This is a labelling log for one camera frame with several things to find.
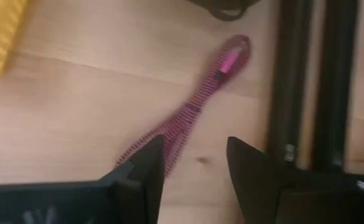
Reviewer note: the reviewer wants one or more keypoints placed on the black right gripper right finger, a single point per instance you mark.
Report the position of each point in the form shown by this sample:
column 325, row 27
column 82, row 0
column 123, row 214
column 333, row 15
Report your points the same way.
column 256, row 186

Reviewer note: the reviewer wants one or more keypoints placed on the black metal table frame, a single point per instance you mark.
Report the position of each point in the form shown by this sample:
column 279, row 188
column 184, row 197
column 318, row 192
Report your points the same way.
column 289, row 77

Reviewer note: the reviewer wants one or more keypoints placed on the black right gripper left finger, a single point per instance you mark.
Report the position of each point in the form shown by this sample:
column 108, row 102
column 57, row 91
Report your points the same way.
column 144, row 186

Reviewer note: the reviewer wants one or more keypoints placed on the black round lamp base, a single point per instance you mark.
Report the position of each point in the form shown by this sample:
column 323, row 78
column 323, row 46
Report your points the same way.
column 225, row 7

